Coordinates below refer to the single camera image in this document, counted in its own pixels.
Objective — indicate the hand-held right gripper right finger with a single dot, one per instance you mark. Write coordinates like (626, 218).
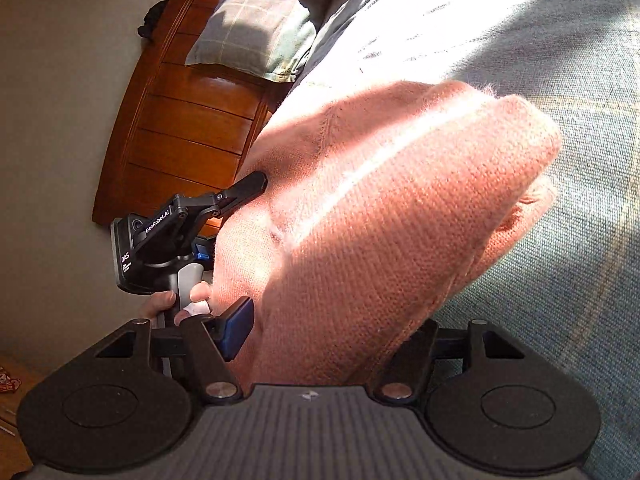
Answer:
(415, 350)

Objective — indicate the grey plaid pillow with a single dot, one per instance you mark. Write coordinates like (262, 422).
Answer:
(255, 25)

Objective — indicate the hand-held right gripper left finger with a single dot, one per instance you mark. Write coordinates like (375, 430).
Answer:
(239, 325)

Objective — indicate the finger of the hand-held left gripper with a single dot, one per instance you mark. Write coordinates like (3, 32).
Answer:
(240, 190)
(202, 251)

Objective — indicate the orange knit sweater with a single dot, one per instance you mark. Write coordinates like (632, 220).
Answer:
(375, 235)

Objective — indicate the dark cloth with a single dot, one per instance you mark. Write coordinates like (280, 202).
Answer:
(150, 22)

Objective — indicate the person's left hand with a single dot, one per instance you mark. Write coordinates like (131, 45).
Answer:
(185, 302)

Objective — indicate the red patterned object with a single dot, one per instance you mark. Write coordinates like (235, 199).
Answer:
(9, 382)

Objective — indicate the wooden headboard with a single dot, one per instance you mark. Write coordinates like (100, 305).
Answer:
(185, 125)

